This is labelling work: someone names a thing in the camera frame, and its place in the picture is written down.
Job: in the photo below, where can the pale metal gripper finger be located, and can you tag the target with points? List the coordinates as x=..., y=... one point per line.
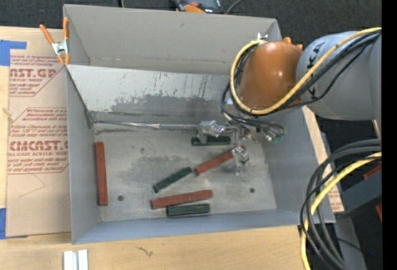
x=242, y=158
x=214, y=128

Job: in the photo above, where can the brown cardboard board, red print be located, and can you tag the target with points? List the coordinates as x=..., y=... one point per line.
x=37, y=194

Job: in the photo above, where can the grey metal bin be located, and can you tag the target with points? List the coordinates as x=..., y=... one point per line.
x=173, y=45

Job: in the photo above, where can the dark green flat block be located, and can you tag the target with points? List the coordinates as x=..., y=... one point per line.
x=172, y=179
x=217, y=140
x=188, y=210

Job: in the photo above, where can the red-brown flat block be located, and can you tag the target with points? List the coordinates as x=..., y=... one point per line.
x=101, y=174
x=212, y=164
x=181, y=199

